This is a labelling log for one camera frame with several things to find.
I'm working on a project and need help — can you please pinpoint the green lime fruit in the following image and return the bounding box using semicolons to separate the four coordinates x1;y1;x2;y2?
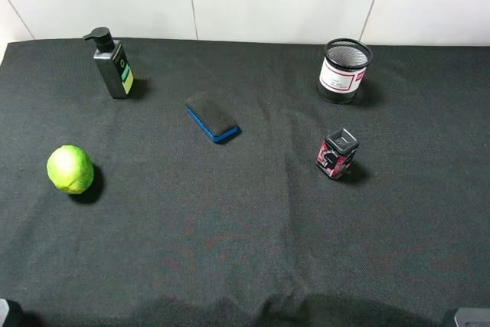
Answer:
46;145;94;195

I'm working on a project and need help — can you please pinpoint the grey robot base right corner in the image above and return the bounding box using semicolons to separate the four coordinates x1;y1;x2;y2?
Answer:
454;308;490;327

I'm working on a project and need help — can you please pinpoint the blue black board eraser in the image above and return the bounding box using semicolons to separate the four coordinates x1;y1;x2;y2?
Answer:
185;93;240;143

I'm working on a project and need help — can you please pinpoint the black red small box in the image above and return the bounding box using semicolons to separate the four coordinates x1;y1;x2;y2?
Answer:
315;128;359;180

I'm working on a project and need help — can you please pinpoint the black table cloth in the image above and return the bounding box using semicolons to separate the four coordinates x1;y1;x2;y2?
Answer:
1;39;489;326

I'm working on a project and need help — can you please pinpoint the black mesh pen holder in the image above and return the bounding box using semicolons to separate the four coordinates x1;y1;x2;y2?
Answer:
317;38;373;104

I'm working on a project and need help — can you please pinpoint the black pump dispenser bottle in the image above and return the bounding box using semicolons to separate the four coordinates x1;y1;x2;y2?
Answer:
83;27;134;99

